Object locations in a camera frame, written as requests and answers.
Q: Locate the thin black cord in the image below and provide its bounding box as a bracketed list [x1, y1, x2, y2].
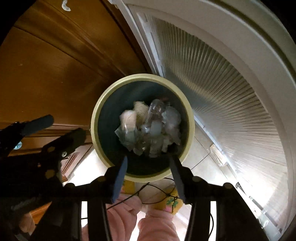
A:
[106, 177, 214, 239]

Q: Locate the white cabinet with ribbed panels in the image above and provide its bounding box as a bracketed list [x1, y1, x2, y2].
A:
[111, 0, 296, 241]

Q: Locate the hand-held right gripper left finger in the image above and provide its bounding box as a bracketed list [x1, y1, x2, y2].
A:
[30, 155, 129, 241]

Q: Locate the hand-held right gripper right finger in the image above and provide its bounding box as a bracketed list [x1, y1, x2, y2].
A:
[168, 154, 266, 241]

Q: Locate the brown wooden door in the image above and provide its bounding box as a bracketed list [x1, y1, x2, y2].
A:
[0, 0, 151, 181]

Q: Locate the yellow slipper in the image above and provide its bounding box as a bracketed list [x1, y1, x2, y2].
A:
[122, 179, 137, 195]
[159, 185, 181, 214]

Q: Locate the clear plastic bag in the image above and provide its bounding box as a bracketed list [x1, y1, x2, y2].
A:
[162, 105, 182, 145]

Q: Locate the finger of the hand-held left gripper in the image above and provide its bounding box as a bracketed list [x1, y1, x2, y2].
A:
[0, 115, 54, 149]
[41, 128, 86, 163]

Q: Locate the round trash bin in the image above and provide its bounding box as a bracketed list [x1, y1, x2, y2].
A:
[91, 74, 197, 182]

